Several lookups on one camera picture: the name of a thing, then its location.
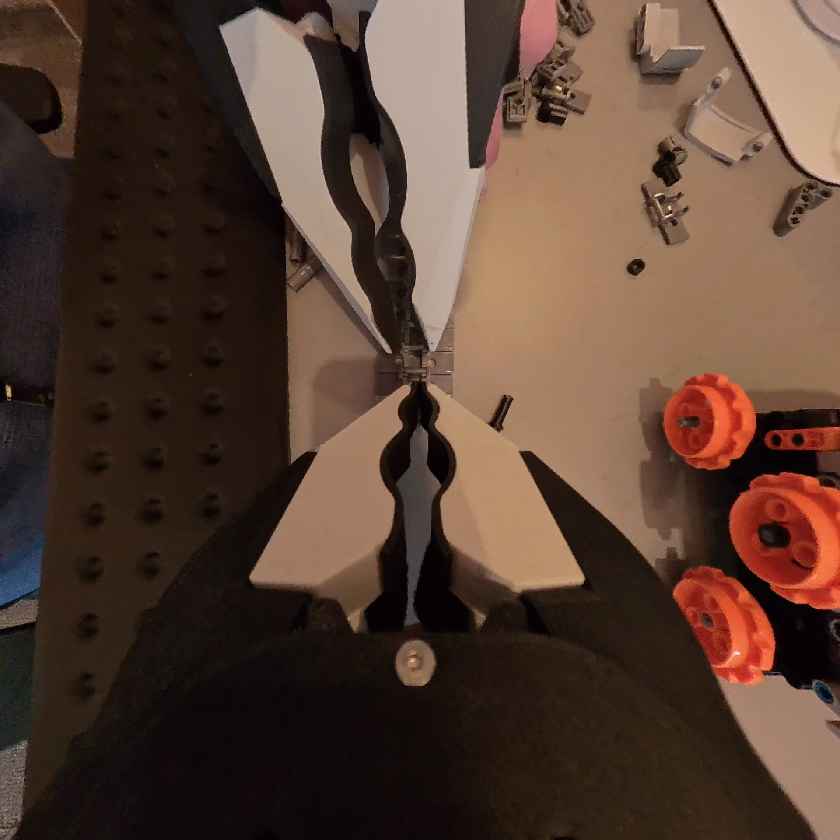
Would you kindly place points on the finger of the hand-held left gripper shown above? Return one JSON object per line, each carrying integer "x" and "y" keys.
{"x": 433, "y": 105}
{"x": 289, "y": 118}

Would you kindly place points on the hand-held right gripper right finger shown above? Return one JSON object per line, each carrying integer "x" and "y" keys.
{"x": 512, "y": 519}

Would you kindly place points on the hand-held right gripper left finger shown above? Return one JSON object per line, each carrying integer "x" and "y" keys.
{"x": 322, "y": 525}

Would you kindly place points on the pile of dark grey connectors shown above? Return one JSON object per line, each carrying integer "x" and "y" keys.
{"x": 551, "y": 85}

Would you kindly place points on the black grey toy robot vehicle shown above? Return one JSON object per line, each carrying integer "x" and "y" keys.
{"x": 807, "y": 440}

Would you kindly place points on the person's left hand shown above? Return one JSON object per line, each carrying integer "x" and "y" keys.
{"x": 536, "y": 33}

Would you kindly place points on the small black toy pin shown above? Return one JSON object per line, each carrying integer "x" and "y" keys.
{"x": 500, "y": 411}

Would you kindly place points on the grey cylinder toy sleeve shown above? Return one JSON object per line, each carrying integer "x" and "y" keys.
{"x": 303, "y": 273}

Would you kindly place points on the light grey toy block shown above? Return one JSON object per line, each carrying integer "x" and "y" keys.
{"x": 666, "y": 40}

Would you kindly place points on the black dimpled mat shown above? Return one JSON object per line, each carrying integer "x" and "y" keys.
{"x": 158, "y": 394}

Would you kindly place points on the orange toy gear wheel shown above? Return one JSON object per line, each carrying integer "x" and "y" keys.
{"x": 709, "y": 420}
{"x": 788, "y": 538}
{"x": 722, "y": 626}

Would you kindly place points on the dark grey small toy pieces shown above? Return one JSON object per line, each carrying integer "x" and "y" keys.
{"x": 670, "y": 204}

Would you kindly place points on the light grey angled toy piece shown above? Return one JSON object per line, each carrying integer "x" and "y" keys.
{"x": 725, "y": 125}

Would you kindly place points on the scattered small black toy parts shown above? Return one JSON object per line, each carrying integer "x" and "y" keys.
{"x": 635, "y": 267}

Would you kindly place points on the wooden book stand white base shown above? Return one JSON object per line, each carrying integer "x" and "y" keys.
{"x": 794, "y": 66}

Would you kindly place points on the dark grey toy beam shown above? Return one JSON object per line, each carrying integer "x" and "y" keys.
{"x": 801, "y": 208}

